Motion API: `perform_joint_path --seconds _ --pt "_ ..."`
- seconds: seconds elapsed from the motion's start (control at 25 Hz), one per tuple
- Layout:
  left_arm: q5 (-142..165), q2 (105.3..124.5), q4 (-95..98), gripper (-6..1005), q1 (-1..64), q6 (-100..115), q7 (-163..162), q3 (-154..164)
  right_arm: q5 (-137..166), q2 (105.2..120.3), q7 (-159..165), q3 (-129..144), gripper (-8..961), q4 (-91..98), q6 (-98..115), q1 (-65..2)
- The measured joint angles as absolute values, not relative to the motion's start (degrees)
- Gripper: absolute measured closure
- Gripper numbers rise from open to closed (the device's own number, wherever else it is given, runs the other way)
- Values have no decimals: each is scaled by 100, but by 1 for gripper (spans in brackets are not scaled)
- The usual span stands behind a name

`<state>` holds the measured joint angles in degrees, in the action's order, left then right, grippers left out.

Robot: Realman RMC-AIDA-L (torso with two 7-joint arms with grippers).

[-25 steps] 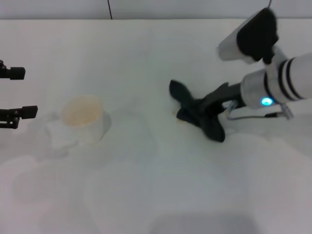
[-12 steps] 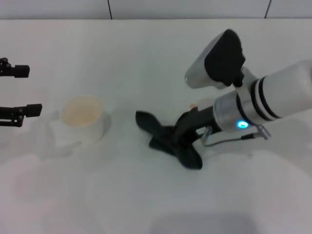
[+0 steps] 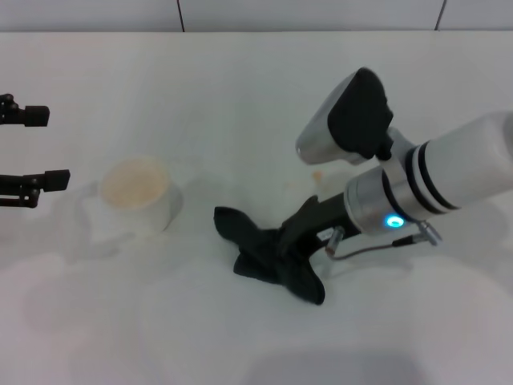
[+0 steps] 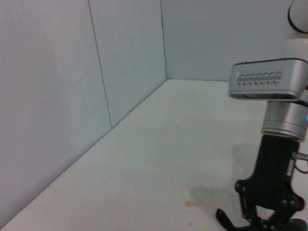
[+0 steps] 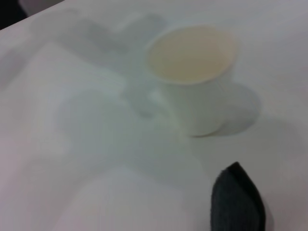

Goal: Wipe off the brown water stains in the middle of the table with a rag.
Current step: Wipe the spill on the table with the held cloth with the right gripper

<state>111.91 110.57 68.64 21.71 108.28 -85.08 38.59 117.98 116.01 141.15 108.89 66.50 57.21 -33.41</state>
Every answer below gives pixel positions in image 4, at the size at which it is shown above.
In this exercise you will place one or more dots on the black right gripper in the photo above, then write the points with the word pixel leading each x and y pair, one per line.
pixel 274 173

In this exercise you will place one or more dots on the dark blue rag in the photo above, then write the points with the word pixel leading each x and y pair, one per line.
pixel 299 225

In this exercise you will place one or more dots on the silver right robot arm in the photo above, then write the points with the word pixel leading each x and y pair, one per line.
pixel 284 118

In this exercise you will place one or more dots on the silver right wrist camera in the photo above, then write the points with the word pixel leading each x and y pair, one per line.
pixel 262 79

